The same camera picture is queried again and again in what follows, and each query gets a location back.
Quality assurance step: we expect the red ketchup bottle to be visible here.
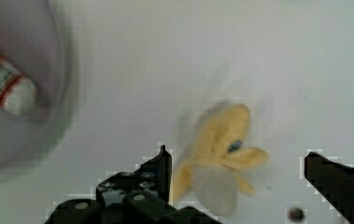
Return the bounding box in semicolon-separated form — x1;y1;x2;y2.
0;54;38;116

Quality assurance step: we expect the pink round plate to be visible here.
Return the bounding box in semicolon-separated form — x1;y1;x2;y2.
0;0;70;171

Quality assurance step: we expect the yellow plush banana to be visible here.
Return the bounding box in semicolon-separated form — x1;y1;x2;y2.
170;104;270;217

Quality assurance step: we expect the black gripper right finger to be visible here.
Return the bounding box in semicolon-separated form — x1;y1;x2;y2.
304;152;354;224

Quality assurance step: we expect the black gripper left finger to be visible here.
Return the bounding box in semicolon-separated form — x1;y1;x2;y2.
44;146;221;224

